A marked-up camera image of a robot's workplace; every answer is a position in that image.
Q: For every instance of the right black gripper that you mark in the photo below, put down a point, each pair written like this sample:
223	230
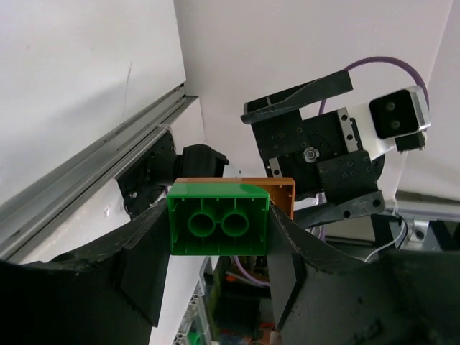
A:
316	151

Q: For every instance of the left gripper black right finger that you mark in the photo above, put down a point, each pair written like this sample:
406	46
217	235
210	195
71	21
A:
402	298

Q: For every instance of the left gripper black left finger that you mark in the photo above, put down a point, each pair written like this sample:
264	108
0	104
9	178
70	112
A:
108	291

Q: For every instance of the aluminium front rail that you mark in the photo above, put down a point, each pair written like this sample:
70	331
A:
35	208

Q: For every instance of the brown lego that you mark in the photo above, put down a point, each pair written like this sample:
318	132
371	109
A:
281	190

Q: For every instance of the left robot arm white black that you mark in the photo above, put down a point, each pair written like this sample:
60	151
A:
169	172

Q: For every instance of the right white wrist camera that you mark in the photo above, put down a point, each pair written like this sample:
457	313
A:
398	120

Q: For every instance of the green lego brick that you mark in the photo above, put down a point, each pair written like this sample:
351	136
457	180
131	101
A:
217	219

